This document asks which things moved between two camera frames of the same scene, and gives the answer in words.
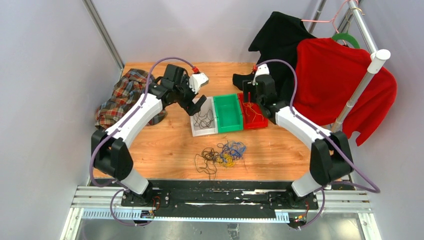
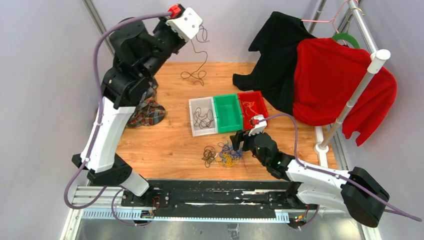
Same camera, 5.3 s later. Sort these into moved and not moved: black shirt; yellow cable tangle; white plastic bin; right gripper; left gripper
Moved: right gripper; left gripper
Not moved: yellow cable tangle; white plastic bin; black shirt
